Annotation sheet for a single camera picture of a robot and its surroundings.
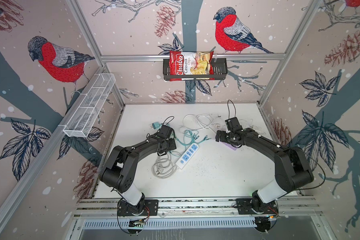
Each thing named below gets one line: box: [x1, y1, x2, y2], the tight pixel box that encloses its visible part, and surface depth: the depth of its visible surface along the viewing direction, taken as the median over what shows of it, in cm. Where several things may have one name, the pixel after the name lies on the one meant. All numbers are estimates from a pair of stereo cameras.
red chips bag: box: [169, 50, 215, 82], surface depth 90 cm
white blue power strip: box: [175, 142, 200, 170], surface depth 90 cm
